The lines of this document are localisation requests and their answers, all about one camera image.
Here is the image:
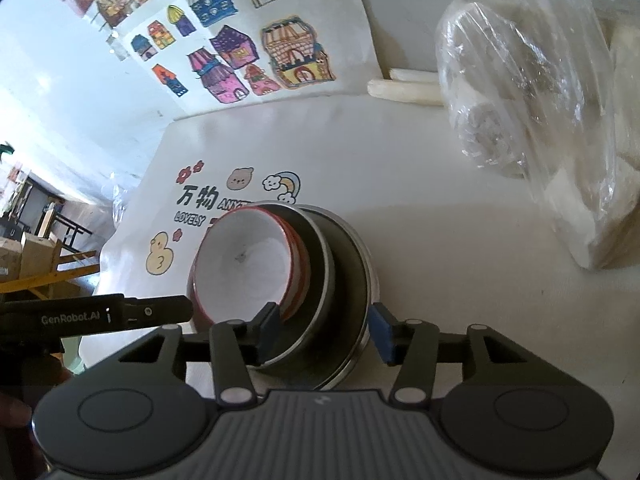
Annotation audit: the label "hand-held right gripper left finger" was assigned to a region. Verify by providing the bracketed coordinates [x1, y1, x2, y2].
[116, 301, 281, 407]

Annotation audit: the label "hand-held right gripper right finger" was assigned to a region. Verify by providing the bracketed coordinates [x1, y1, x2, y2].
[369, 301, 531, 407]

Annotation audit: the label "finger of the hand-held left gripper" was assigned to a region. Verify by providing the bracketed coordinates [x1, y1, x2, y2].
[124, 295, 194, 327]

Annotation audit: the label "deep stainless steel bowl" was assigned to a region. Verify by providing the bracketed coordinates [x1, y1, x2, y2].
[190, 202, 335, 372]

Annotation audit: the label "person's left hand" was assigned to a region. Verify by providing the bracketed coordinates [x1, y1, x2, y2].
[0, 360, 75, 461]

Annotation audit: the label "yellow wooden plank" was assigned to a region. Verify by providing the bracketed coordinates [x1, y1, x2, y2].
[0, 250, 98, 301]

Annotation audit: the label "cardboard box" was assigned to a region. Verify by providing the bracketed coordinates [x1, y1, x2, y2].
[0, 237, 23, 283]
[22, 232, 63, 278]

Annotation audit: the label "white printed table cover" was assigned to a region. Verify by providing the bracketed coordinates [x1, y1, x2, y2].
[77, 91, 640, 401]

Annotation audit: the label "clear plastic bag white rolls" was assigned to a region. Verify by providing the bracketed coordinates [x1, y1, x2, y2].
[434, 0, 640, 271]

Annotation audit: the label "coloured houses drawing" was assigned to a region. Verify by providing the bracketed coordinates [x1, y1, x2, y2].
[114, 0, 385, 122]

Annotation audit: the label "child with fan drawing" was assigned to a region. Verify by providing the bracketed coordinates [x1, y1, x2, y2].
[47, 0, 211, 41]

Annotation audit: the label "black metal table frame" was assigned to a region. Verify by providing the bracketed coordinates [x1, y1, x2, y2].
[15, 170, 93, 251]

